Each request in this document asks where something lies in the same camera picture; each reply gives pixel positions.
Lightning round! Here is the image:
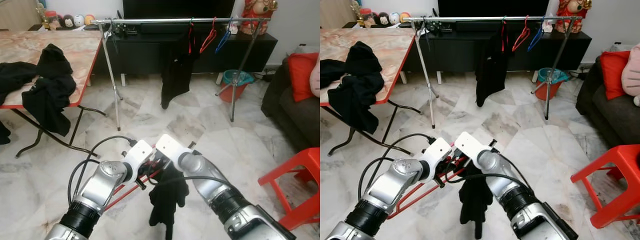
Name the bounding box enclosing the dark grey fabric sofa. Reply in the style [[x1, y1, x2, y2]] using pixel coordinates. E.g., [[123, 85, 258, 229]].
[[260, 47, 321, 153], [575, 50, 640, 148]]

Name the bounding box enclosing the silver metal clothes rack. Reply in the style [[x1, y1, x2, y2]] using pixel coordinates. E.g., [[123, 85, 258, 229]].
[[91, 16, 272, 132], [402, 15, 585, 130]]

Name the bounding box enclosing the red cushion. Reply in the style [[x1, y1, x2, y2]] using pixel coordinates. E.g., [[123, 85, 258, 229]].
[[599, 50, 632, 101], [286, 51, 321, 103]]

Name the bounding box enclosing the blue plastic hanger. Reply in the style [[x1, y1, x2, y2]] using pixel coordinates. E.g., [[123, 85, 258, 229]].
[[527, 17, 547, 53], [215, 19, 233, 54]]

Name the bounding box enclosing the red plastic hanger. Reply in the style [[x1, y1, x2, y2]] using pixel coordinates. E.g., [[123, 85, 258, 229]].
[[199, 17, 219, 54], [512, 15, 532, 53]]

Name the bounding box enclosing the red laughing buddha statue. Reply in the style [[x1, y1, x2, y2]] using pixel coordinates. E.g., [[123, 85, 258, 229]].
[[556, 0, 593, 34], [240, 0, 279, 36]]

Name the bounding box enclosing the large black flat television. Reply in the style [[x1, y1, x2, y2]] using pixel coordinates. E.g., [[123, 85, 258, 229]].
[[122, 0, 236, 21], [437, 0, 551, 18]]

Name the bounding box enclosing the light wooden cabinet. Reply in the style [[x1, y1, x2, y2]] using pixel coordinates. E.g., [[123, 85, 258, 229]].
[[0, 0, 43, 31], [320, 0, 358, 29]]

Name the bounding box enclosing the gold figurine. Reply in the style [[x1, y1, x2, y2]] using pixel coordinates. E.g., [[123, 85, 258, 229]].
[[349, 0, 363, 28], [34, 2, 48, 30]]

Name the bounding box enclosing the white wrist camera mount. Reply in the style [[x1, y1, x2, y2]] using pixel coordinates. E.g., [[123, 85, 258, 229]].
[[155, 133, 194, 167], [418, 137, 454, 174], [453, 131, 495, 165], [121, 139, 154, 174]]

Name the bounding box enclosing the red bucket with teal bag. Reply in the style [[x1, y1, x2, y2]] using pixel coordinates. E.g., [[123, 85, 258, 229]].
[[218, 69, 255, 103], [534, 67, 570, 102]]

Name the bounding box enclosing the black shirt with white print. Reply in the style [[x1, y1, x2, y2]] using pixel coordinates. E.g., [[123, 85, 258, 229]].
[[21, 43, 92, 137], [327, 41, 398, 135]]

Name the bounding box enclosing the pink plastic hanger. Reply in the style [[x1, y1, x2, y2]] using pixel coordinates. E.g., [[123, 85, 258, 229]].
[[102, 155, 173, 213], [387, 150, 473, 220]]

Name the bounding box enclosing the red plastic stool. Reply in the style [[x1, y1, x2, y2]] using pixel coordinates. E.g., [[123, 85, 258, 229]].
[[571, 144, 640, 230], [257, 146, 321, 231]]

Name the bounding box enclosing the pink marble folding table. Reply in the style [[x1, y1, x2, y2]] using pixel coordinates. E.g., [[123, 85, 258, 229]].
[[320, 28, 422, 157], [0, 30, 107, 158]]

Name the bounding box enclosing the black shirt with red trim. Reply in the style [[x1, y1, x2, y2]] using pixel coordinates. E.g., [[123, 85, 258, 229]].
[[148, 162, 191, 240], [458, 162, 495, 240], [475, 22, 513, 108], [160, 25, 201, 110]]

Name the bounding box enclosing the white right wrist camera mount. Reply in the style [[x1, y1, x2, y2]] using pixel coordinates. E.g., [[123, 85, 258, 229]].
[[155, 133, 194, 167], [453, 131, 495, 165]]

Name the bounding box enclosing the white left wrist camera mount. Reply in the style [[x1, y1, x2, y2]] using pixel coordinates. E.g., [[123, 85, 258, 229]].
[[121, 139, 154, 174], [418, 137, 454, 174]]

